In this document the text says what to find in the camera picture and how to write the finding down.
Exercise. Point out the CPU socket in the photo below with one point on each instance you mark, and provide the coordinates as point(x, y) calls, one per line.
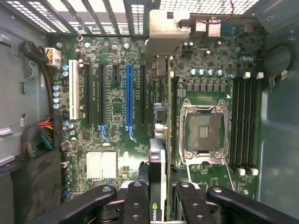
point(204, 133)

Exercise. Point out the long black expansion slot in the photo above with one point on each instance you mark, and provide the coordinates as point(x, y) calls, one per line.
point(102, 93)
point(143, 93)
point(88, 93)

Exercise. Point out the white expansion slot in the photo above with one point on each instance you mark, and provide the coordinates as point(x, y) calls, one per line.
point(74, 88)

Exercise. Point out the green motherboard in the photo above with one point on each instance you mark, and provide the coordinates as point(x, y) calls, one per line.
point(112, 105)

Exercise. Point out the silver chipset heatsink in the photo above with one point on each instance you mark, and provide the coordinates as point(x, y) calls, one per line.
point(101, 165)

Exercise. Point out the dark grey PC case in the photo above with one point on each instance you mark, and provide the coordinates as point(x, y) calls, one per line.
point(280, 116)

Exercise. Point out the short black expansion slot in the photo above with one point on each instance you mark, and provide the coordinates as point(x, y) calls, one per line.
point(116, 73)

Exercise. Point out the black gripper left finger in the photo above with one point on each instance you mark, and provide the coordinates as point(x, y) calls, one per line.
point(136, 205)

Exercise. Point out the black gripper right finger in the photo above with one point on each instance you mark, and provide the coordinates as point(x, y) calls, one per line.
point(195, 207)

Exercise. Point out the silver socket cover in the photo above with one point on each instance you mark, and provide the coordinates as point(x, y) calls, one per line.
point(228, 173)

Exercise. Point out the white power connector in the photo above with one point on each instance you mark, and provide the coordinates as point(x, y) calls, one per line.
point(54, 58)

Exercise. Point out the black RAM slot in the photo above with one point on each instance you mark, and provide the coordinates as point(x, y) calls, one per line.
point(254, 121)
point(233, 121)
point(175, 116)
point(246, 121)
point(239, 121)

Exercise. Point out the black plastic shroud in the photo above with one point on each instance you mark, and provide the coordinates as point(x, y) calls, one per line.
point(35, 182)

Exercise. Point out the blue expansion slot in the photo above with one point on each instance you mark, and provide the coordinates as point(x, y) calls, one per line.
point(129, 93)

